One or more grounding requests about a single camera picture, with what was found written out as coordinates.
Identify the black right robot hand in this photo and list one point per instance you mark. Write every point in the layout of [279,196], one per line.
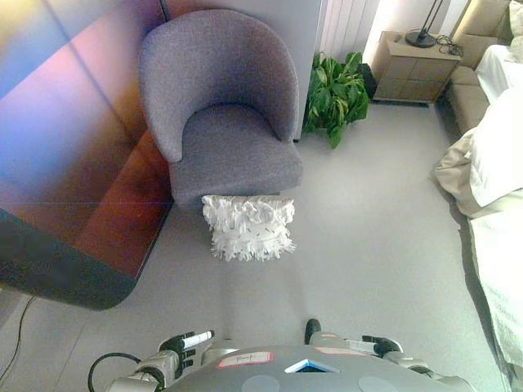
[378,344]

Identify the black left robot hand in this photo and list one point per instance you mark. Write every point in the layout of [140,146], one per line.
[184,346]

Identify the white fringed pillow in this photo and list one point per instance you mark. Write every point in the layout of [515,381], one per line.
[249,226]

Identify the black robot foot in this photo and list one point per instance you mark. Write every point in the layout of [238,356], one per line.
[312,329]

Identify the grey robot torso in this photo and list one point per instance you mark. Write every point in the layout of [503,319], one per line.
[286,369]

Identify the bed with white bedding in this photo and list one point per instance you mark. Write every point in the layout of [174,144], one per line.
[486,183]

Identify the dark glossy table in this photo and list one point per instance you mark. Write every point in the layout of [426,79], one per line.
[69,163]

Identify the grey fabric armchair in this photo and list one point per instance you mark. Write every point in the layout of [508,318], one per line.
[220,106]

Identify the green potted plant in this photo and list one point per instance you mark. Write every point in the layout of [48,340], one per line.
[335,96]

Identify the black plant pot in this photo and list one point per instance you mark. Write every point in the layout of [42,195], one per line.
[367,79]

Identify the beige wooden nightstand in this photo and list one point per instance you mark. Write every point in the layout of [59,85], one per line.
[414,69]

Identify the beige upholstered headboard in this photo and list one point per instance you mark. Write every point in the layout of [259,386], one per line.
[476,53]

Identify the black lamp base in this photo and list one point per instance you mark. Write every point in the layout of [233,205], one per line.
[423,28]

